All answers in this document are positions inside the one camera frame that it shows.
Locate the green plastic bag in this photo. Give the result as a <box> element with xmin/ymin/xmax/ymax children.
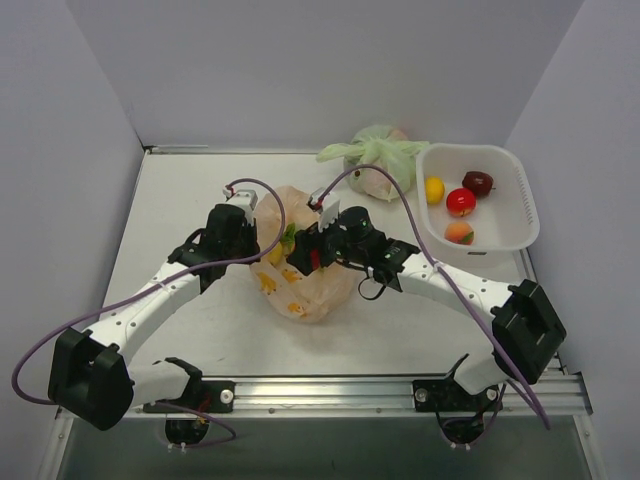
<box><xmin>316</xmin><ymin>125</ymin><xmax>429</xmax><ymax>202</ymax></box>

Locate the peach fruit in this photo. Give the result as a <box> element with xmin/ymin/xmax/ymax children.
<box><xmin>444</xmin><ymin>221</ymin><xmax>475</xmax><ymax>245</ymax></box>

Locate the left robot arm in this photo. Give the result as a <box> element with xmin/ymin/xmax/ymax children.
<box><xmin>48</xmin><ymin>193</ymin><xmax>259</xmax><ymax>431</ymax></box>

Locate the yellow mango fruit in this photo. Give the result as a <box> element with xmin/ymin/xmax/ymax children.
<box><xmin>266</xmin><ymin>243</ymin><xmax>284</xmax><ymax>266</ymax></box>

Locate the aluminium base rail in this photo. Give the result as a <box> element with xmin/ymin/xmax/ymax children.
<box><xmin>55</xmin><ymin>372</ymin><xmax>595</xmax><ymax>420</ymax></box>

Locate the yellow lemon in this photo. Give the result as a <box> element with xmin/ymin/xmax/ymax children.
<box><xmin>425</xmin><ymin>176</ymin><xmax>446</xmax><ymax>205</ymax></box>

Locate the white plastic basket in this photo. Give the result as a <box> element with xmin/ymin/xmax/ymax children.
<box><xmin>416</xmin><ymin>143</ymin><xmax>540</xmax><ymax>266</ymax></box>

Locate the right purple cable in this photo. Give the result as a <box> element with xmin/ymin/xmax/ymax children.
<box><xmin>309</xmin><ymin>166</ymin><xmax>551</xmax><ymax>431</ymax></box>

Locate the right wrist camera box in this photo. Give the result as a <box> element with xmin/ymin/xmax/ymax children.
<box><xmin>307</xmin><ymin>188</ymin><xmax>340</xmax><ymax>232</ymax></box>

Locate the black mounting plate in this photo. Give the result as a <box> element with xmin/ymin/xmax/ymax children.
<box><xmin>412</xmin><ymin>379</ymin><xmax>499</xmax><ymax>414</ymax></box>
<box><xmin>142</xmin><ymin>379</ymin><xmax>236</xmax><ymax>414</ymax></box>

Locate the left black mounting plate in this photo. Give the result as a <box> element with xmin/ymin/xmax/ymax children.
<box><xmin>142</xmin><ymin>379</ymin><xmax>236</xmax><ymax>414</ymax></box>

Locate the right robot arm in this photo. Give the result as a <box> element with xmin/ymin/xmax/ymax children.
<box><xmin>287</xmin><ymin>207</ymin><xmax>567</xmax><ymax>409</ymax></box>

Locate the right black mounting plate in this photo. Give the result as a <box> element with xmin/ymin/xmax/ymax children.
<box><xmin>412</xmin><ymin>379</ymin><xmax>499</xmax><ymax>414</ymax></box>

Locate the dark red apple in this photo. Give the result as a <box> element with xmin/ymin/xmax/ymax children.
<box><xmin>462</xmin><ymin>171</ymin><xmax>494</xmax><ymax>199</ymax></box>

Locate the orange plastic bag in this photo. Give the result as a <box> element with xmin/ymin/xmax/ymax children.
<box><xmin>250</xmin><ymin>186</ymin><xmax>356</xmax><ymax>323</ymax></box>

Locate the bright red apple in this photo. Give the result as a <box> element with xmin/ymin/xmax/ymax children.
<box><xmin>446</xmin><ymin>187</ymin><xmax>477</xmax><ymax>217</ymax></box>

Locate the green fruit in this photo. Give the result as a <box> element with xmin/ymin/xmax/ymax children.
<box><xmin>280</xmin><ymin>222</ymin><xmax>297</xmax><ymax>248</ymax></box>

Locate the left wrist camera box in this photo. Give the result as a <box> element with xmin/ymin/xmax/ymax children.
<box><xmin>223</xmin><ymin>187</ymin><xmax>258</xmax><ymax>224</ymax></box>

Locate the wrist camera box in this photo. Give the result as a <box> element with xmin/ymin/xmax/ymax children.
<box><xmin>223</xmin><ymin>187</ymin><xmax>258</xmax><ymax>224</ymax></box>
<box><xmin>307</xmin><ymin>188</ymin><xmax>340</xmax><ymax>232</ymax></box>

